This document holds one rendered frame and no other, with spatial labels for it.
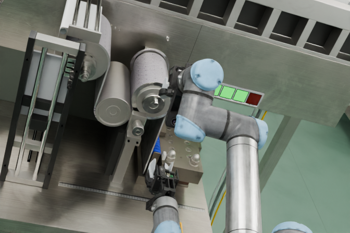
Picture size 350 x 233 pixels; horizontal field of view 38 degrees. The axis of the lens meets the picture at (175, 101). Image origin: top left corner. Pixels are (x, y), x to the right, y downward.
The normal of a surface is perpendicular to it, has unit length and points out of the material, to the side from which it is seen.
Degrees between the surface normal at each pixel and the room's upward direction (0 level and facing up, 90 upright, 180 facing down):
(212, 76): 50
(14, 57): 90
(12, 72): 90
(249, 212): 17
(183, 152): 0
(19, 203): 0
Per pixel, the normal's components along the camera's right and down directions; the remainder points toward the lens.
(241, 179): -0.11, -0.70
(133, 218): 0.32, -0.81
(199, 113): 0.22, -0.13
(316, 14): 0.09, 0.54
